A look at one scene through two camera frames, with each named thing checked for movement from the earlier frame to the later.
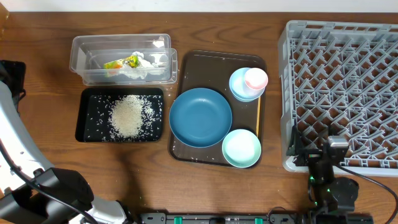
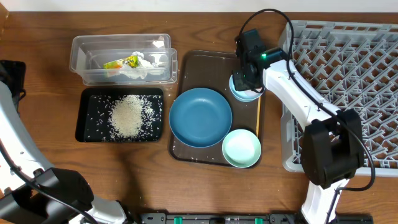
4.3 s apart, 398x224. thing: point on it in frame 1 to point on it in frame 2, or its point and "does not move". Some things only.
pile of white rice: (128, 116) does not move
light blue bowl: (240, 89) does not move
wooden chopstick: (258, 116) does not move
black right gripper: (309, 155) to (237, 77)
